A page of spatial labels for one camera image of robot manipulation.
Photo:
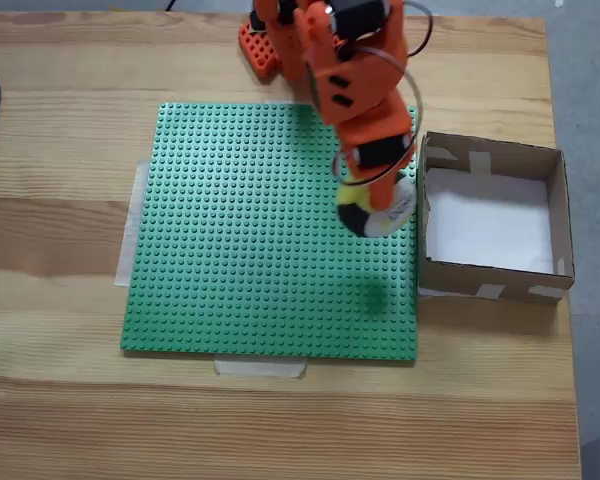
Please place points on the yellow black white ball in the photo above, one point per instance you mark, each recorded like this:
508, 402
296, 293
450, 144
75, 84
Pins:
380, 225

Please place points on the white paper box lining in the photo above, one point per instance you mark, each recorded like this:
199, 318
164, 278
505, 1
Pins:
490, 220

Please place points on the cardboard box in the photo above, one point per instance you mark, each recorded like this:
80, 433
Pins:
500, 285

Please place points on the green studded baseplate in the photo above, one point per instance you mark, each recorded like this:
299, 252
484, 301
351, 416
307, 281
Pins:
220, 280

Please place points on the short masking tape strip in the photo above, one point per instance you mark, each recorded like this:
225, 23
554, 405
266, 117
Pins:
260, 369

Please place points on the long masking tape strip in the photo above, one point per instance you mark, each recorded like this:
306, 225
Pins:
127, 240

